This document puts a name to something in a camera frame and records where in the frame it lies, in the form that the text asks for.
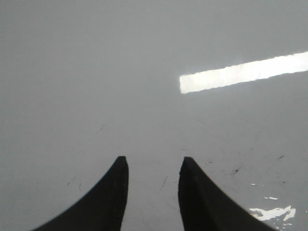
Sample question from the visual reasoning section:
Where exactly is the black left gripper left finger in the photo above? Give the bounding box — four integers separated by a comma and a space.
35, 156, 128, 231

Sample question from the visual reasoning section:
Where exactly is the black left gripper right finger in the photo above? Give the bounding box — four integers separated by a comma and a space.
178, 157, 273, 231

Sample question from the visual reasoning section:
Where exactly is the white whiteboard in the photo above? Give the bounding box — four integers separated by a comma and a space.
0, 0, 308, 231

